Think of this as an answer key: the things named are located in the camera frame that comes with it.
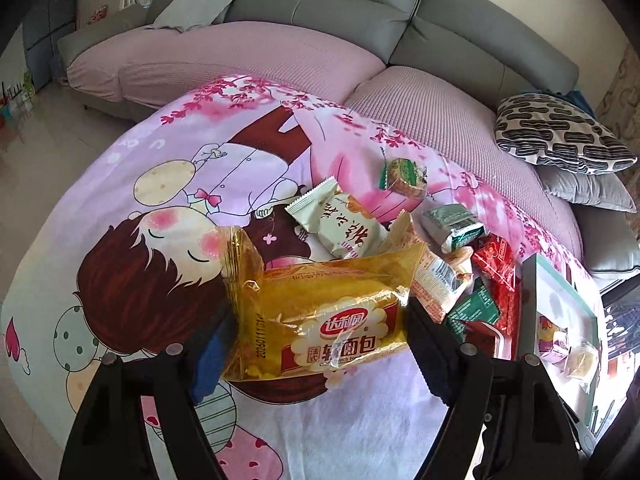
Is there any dark red snack packet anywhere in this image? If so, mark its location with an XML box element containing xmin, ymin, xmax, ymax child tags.
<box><xmin>462</xmin><ymin>322</ymin><xmax>513</xmax><ymax>361</ymax></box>

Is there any green and white snack packet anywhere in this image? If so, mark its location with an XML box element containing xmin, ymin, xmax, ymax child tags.
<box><xmin>420</xmin><ymin>204</ymin><xmax>488</xmax><ymax>255</ymax></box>

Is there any red patterned snack packet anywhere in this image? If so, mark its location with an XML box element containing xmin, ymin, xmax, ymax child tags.
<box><xmin>470</xmin><ymin>234</ymin><xmax>521</xmax><ymax>291</ymax></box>

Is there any green round biscuit packet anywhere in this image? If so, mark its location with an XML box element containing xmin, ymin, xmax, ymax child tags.
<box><xmin>377</xmin><ymin>157</ymin><xmax>431</xmax><ymax>201</ymax></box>

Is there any grey cabinet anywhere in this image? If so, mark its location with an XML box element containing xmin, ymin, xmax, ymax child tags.
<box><xmin>20</xmin><ymin>0</ymin><xmax>83</xmax><ymax>91</ymax></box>

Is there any black metal rack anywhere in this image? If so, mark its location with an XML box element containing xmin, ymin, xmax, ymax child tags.
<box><xmin>600</xmin><ymin>275</ymin><xmax>640</xmax><ymax>411</ymax></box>

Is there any grey pillow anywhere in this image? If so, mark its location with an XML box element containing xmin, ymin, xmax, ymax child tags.
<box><xmin>537</xmin><ymin>162</ymin><xmax>638</xmax><ymax>213</ymax></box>

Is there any printed cartoon blanket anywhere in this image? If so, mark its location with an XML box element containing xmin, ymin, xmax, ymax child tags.
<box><xmin>0</xmin><ymin>74</ymin><xmax>608</xmax><ymax>480</ymax></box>

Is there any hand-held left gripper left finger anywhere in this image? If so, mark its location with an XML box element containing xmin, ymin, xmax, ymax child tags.
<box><xmin>59</xmin><ymin>297</ymin><xmax>240</xmax><ymax>480</ymax></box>

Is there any blue cloth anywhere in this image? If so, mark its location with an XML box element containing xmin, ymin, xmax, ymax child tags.
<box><xmin>520</xmin><ymin>89</ymin><xmax>598</xmax><ymax>118</ymax></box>

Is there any light grey cushion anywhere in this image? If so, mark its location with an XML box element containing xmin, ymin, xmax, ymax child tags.
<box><xmin>150</xmin><ymin>0</ymin><xmax>256</xmax><ymax>31</ymax></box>

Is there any dark green snack packet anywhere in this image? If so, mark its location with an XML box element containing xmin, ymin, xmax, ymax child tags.
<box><xmin>446</xmin><ymin>280</ymin><xmax>501</xmax><ymax>336</ymax></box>

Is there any clear wrapped pastry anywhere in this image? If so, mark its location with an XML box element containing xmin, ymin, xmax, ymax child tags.
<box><xmin>565</xmin><ymin>340</ymin><xmax>601</xmax><ymax>393</ymax></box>

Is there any teal rimmed box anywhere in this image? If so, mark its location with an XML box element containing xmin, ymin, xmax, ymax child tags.
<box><xmin>515</xmin><ymin>254</ymin><xmax>601</xmax><ymax>436</ymax></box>

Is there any pink snack packet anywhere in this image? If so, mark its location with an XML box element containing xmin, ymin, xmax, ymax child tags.
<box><xmin>536</xmin><ymin>312</ymin><xmax>571</xmax><ymax>366</ymax></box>

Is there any cream snack packet brown print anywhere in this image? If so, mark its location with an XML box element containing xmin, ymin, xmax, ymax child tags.
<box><xmin>285</xmin><ymin>176</ymin><xmax>391</xmax><ymax>261</ymax></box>

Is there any yellow bread packet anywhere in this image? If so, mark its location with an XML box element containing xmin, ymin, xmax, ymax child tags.
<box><xmin>216</xmin><ymin>226</ymin><xmax>431</xmax><ymax>383</ymax></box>

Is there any beige snack packet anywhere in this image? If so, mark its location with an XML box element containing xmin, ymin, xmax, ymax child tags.
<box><xmin>380</xmin><ymin>210</ymin><xmax>476</xmax><ymax>323</ymax></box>

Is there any black and white patterned pillow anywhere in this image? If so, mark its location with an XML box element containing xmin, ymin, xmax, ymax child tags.
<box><xmin>494</xmin><ymin>92</ymin><xmax>638</xmax><ymax>176</ymax></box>

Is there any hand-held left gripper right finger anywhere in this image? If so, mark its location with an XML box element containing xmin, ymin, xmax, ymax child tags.
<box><xmin>405</xmin><ymin>300</ymin><xmax>586</xmax><ymax>480</ymax></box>

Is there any grey sofa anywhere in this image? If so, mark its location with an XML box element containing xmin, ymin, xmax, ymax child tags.
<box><xmin>56</xmin><ymin>0</ymin><xmax>640</xmax><ymax>281</ymax></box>

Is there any beige patterned curtain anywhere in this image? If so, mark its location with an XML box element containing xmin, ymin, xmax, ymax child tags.
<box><xmin>592</xmin><ymin>45</ymin><xmax>640</xmax><ymax>171</ymax></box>

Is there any mauve sofa cover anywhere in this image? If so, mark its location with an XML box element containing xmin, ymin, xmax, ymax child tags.
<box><xmin>66</xmin><ymin>21</ymin><xmax>583</xmax><ymax>256</ymax></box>

